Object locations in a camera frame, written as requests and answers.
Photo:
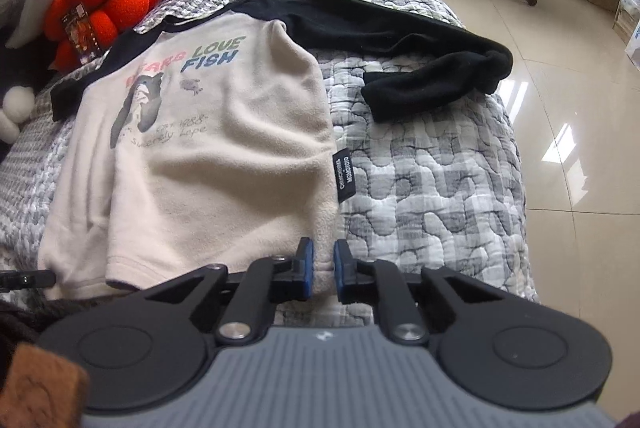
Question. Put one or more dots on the brown fuzzy cloth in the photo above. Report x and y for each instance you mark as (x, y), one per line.
(40, 383)

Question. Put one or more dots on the grey checked quilt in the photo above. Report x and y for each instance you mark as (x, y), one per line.
(425, 168)

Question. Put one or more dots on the black smartphone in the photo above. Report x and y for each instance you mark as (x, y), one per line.
(82, 33)

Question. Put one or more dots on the white paper bag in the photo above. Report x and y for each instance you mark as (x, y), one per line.
(634, 43)

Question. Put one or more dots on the cream and black sweatshirt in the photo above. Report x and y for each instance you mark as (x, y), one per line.
(225, 148)

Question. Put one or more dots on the white plush toy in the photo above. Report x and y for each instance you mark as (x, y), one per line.
(15, 108)

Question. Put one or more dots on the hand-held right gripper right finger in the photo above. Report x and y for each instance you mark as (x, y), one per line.
(341, 270)

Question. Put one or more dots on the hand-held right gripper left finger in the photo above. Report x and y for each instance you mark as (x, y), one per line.
(307, 268)

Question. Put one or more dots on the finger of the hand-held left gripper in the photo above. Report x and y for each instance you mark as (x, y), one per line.
(30, 280)

